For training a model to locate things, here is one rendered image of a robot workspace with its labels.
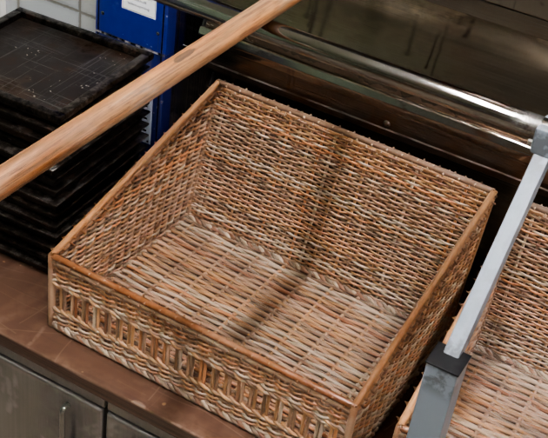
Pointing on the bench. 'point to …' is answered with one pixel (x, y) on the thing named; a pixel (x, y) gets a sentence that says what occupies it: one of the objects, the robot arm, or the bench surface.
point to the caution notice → (141, 7)
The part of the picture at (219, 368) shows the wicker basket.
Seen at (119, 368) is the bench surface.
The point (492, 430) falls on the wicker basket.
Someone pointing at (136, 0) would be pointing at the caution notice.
